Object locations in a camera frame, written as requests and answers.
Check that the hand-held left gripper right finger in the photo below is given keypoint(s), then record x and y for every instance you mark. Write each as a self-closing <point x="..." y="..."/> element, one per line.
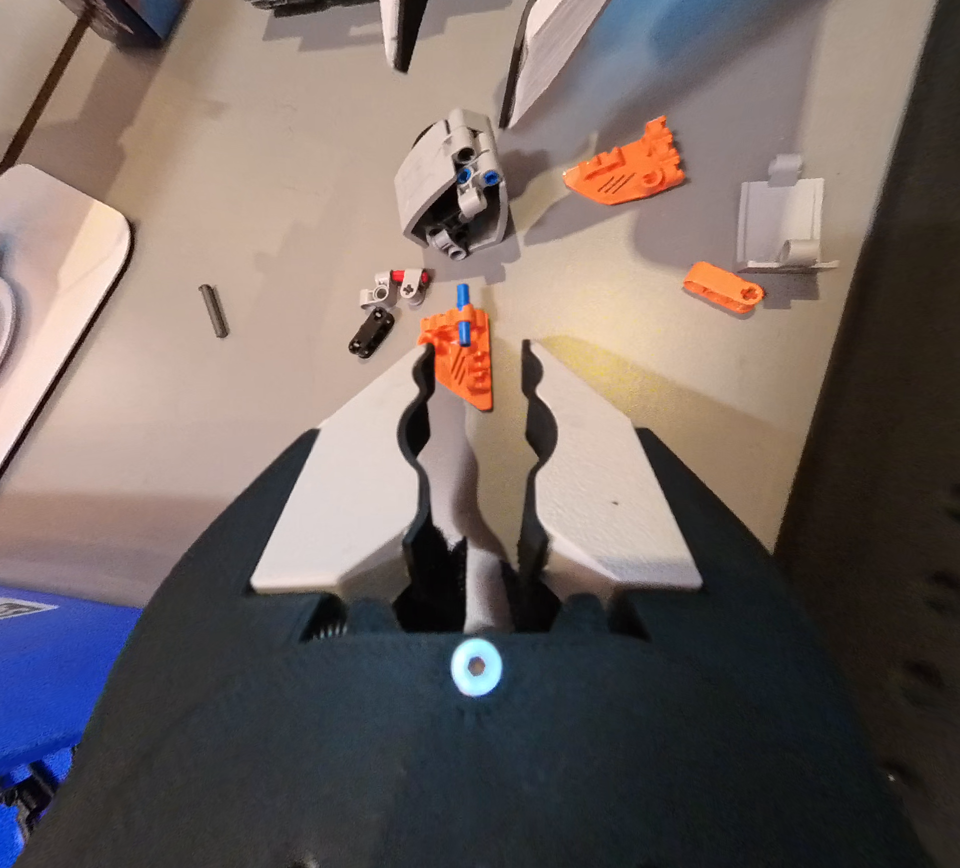
<point x="607" y="508"/>

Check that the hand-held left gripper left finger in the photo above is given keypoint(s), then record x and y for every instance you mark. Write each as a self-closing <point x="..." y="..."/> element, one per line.
<point x="337" y="508"/>

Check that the orange ribbed panel with pin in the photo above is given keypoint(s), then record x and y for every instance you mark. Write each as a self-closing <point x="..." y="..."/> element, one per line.
<point x="472" y="373"/>

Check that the grey curved brick assembly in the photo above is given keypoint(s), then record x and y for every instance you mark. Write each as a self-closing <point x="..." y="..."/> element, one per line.
<point x="427" y="177"/>

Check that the blue brick pin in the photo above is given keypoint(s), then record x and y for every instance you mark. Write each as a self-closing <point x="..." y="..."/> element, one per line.
<point x="463" y="331"/>

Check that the blue plastic bin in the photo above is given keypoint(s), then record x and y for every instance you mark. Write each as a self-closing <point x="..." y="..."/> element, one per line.
<point x="52" y="665"/>

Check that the black short brick beam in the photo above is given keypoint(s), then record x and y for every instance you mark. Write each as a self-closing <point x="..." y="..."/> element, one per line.
<point x="371" y="334"/>

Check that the orange ribbed brick panel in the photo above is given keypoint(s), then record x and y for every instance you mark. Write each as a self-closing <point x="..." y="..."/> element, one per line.
<point x="622" y="174"/>

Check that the dark grey axle rod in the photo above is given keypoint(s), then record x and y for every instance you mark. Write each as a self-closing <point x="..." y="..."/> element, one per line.
<point x="214" y="311"/>

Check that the grey and red connector piece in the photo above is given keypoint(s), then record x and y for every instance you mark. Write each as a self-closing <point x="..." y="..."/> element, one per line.
<point x="409" y="286"/>

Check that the orange short brick beam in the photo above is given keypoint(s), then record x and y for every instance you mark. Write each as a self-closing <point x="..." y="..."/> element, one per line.
<point x="716" y="283"/>

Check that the grey flat brick panel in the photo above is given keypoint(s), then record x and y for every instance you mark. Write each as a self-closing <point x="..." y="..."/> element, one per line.
<point x="780" y="215"/>

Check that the black perforated pad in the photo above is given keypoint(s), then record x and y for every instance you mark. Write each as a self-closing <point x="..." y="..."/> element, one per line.
<point x="900" y="433"/>

